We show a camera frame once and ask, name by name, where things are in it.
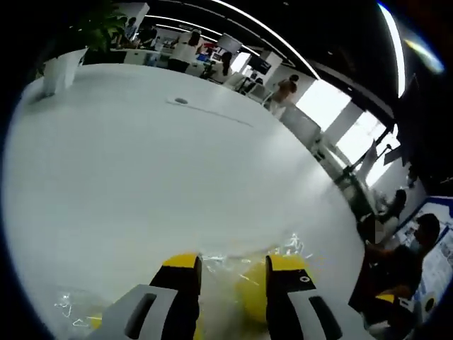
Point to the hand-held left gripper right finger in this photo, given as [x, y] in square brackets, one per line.
[301, 308]

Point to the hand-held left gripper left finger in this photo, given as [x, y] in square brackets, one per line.
[155, 308]

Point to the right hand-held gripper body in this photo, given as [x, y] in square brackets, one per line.
[426, 304]

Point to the round yellow silicone block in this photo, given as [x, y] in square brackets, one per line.
[253, 294]

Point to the rectangular yellow silicone block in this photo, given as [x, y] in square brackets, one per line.
[96, 321]

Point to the person's own head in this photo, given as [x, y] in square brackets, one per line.
[429, 228]

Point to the clear plastic wrapper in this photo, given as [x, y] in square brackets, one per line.
[70, 308]
[226, 262]

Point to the black studio light flag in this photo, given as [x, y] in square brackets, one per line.
[393, 156]

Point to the white plant pot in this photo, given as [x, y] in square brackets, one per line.
[62, 71]

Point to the short ceiling light strip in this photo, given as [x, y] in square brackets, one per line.
[394, 42]

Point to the hanging black monitor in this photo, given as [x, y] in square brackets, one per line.
[228, 43]

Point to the long ceiling light strip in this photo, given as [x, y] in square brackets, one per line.
[269, 32]

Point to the green leafy plant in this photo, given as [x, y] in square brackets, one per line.
[104, 28]

